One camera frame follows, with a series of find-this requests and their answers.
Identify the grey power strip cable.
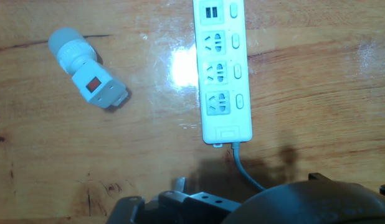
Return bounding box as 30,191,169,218
231,142,267,191

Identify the white power strip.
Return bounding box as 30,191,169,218
192,0,254,148

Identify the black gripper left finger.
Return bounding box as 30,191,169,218
107,177,243,224

